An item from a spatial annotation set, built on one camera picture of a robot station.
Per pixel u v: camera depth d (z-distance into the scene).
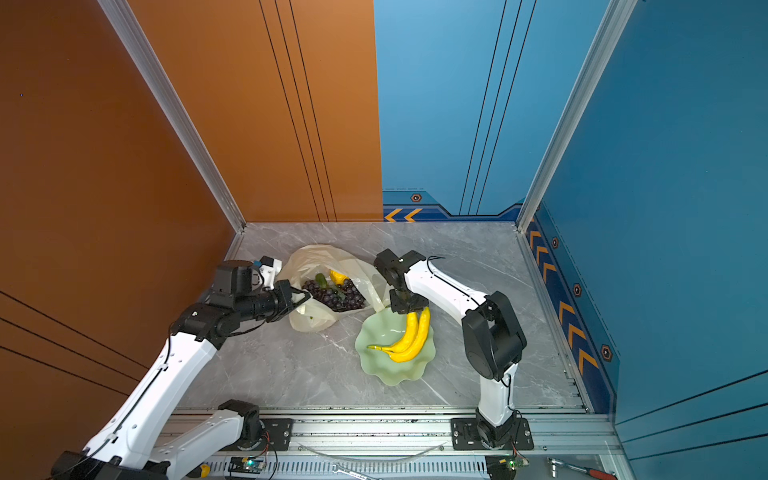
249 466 0.70
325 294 0.90
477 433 0.66
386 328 0.89
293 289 0.70
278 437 0.73
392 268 0.64
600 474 0.69
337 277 0.98
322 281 0.99
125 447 0.38
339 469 0.69
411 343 0.83
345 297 0.94
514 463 0.70
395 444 0.73
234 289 0.56
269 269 0.68
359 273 0.88
